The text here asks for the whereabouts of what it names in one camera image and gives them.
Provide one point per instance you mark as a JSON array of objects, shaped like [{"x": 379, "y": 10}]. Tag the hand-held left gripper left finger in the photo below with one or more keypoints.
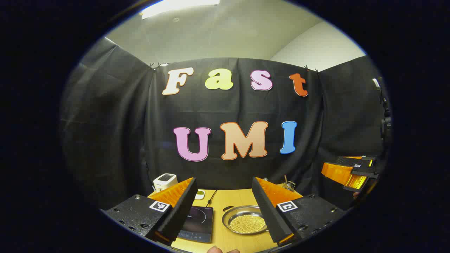
[{"x": 182, "y": 207}]

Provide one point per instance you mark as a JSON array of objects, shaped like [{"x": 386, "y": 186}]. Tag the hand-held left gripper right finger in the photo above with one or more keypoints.
[{"x": 267, "y": 211}]

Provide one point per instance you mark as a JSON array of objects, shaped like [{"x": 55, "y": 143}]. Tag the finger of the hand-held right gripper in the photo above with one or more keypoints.
[
  {"x": 337, "y": 173},
  {"x": 351, "y": 161}
]

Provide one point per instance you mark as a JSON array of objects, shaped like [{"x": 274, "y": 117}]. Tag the black induction cooktop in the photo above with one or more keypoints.
[{"x": 198, "y": 221}]

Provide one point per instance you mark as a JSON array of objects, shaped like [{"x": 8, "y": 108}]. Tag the pile of yellow beans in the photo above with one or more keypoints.
[{"x": 248, "y": 223}]

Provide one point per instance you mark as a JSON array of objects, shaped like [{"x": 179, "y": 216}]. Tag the white divided bean plate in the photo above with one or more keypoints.
[{"x": 199, "y": 194}]

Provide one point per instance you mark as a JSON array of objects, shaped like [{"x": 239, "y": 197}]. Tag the white toaster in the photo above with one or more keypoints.
[{"x": 164, "y": 181}]

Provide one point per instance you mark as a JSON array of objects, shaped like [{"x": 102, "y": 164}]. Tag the clear glass holder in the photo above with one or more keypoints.
[{"x": 289, "y": 186}]

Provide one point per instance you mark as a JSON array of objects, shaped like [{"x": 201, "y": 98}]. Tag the black backdrop cloth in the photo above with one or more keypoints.
[{"x": 225, "y": 105}]

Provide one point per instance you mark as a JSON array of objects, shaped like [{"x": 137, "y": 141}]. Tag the ceiling light panel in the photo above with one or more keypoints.
[{"x": 175, "y": 7}]

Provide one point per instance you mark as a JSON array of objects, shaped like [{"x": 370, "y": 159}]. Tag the black camera stand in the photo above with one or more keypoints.
[{"x": 386, "y": 123}]

